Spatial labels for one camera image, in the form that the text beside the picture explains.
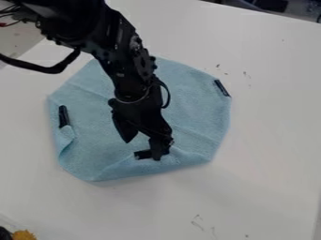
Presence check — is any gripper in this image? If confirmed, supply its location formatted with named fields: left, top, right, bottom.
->
left=106, top=82, right=175, bottom=161

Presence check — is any light blue cloth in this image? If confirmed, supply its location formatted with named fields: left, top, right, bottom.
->
left=46, top=55, right=233, bottom=183

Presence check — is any yellow toy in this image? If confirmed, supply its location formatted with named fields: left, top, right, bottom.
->
left=11, top=229, right=38, bottom=240

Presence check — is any black cable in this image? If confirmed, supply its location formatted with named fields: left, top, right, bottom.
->
left=0, top=47, right=82, bottom=75

